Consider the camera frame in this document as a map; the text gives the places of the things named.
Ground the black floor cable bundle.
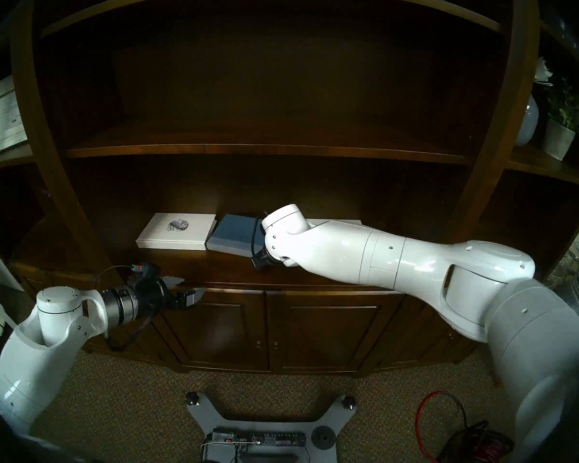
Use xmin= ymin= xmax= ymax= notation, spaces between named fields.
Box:
xmin=437 ymin=420 xmax=514 ymax=463

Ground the white round vase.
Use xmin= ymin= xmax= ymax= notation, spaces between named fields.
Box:
xmin=514 ymin=95 xmax=540 ymax=147

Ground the white flower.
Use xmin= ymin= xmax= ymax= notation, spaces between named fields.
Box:
xmin=533 ymin=57 xmax=554 ymax=86

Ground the black electronics module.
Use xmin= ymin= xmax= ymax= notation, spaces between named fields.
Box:
xmin=205 ymin=427 xmax=307 ymax=451

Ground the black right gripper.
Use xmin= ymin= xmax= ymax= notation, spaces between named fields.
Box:
xmin=251 ymin=249 xmax=283 ymax=270

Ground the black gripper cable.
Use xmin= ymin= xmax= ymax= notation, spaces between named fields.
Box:
xmin=94 ymin=263 xmax=161 ymax=352
xmin=251 ymin=215 xmax=267 ymax=258

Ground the red cable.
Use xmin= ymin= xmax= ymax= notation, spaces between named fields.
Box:
xmin=415 ymin=391 xmax=469 ymax=463

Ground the white framed certificate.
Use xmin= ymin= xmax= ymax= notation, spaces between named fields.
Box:
xmin=0 ymin=76 xmax=28 ymax=158

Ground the green plant in white pot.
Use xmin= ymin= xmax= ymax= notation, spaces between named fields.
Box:
xmin=540 ymin=76 xmax=579 ymax=161

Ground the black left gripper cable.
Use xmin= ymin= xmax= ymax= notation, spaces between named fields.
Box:
xmin=94 ymin=263 xmax=161 ymax=352

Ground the blue book with grey spine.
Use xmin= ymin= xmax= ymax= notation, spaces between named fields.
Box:
xmin=206 ymin=214 xmax=267 ymax=258

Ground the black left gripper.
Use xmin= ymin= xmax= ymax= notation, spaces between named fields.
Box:
xmin=133 ymin=269 xmax=206 ymax=320

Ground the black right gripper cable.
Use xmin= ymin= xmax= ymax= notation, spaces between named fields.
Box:
xmin=251 ymin=215 xmax=267 ymax=258

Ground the black round rubber pad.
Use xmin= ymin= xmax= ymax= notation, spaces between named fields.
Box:
xmin=311 ymin=426 xmax=337 ymax=451

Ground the white book with round emblem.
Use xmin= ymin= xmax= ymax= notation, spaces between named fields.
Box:
xmin=136 ymin=213 xmax=218 ymax=251

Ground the grey metal robot base plate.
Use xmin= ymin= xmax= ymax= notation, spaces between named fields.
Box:
xmin=185 ymin=392 xmax=357 ymax=463

